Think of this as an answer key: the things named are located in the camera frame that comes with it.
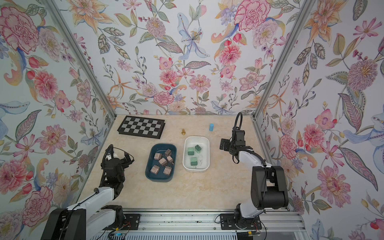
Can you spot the aluminium front rail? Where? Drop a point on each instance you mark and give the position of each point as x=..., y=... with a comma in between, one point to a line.
x=200, y=221

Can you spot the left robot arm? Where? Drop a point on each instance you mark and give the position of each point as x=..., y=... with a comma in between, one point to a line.
x=85, y=219

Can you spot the black white chessboard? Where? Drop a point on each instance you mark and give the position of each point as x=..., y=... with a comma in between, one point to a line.
x=142, y=127

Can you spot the teal storage box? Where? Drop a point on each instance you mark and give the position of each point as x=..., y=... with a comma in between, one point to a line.
x=160, y=177

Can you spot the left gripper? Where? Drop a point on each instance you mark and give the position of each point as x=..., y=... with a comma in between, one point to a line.
x=125, y=163

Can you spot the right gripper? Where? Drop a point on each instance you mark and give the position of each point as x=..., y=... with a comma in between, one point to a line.
x=227, y=142

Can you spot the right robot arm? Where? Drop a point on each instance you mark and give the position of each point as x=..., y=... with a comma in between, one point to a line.
x=268, y=183

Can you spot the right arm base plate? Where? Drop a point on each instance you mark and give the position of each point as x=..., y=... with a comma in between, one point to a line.
x=230, y=222

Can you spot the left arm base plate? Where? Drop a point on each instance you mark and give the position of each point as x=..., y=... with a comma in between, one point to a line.
x=130, y=222

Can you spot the white storage box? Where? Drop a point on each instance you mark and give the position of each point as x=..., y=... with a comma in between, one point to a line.
x=203, y=157

